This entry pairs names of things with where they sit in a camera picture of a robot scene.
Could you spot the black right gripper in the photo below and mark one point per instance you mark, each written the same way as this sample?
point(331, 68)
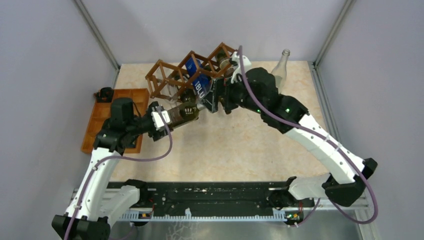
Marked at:
point(222, 87)

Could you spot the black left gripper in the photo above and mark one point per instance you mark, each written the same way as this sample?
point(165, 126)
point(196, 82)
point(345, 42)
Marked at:
point(157, 135)

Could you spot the blue square vodka bottle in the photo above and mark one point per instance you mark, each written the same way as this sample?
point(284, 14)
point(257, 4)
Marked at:
point(201, 83)

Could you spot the olive green wine bottle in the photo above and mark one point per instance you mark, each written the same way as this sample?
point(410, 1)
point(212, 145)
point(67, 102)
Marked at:
point(224, 61)

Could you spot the dark green labelled wine bottle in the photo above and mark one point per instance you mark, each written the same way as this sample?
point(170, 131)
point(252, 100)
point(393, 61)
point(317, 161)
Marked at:
point(182, 114)

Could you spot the clear glass wine bottle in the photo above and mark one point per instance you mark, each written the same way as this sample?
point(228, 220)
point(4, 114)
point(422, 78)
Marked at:
point(280, 70)

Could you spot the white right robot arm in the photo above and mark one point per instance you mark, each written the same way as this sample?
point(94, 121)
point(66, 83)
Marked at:
point(342, 184)

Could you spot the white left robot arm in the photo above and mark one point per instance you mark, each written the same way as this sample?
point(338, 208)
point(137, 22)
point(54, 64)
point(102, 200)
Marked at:
point(86, 218)

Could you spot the dark green lower wine bottle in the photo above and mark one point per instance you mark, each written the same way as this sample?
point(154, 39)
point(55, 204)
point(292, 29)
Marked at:
point(188, 95)

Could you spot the small clear glass bottle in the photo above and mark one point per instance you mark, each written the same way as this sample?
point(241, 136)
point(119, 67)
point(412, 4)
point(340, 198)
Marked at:
point(171, 91)

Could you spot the brown wooden wine rack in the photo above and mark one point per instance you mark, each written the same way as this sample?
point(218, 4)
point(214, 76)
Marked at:
point(168, 81)

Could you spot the black object behind tray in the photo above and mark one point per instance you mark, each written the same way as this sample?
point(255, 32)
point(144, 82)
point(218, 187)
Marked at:
point(104, 95)

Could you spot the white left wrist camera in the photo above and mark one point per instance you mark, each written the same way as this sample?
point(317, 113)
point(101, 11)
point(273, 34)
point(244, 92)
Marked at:
point(160, 119)

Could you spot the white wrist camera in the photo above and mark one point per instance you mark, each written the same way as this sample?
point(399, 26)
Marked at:
point(160, 119)
point(237, 61)

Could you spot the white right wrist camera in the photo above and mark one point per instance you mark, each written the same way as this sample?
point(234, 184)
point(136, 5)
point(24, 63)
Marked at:
point(237, 61)

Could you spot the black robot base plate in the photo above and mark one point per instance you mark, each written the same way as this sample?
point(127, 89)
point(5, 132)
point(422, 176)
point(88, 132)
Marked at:
point(218, 199)

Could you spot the aluminium frame rail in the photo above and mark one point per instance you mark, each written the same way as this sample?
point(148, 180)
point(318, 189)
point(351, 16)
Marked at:
point(328, 107)

